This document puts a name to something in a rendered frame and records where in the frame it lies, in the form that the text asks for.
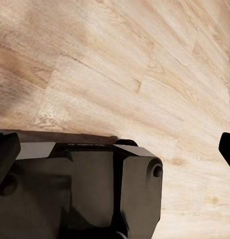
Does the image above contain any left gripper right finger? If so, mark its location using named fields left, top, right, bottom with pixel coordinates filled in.
left=219, top=132, right=230, bottom=166

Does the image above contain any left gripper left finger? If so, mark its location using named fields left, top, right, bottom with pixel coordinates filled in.
left=0, top=132, right=21, bottom=184

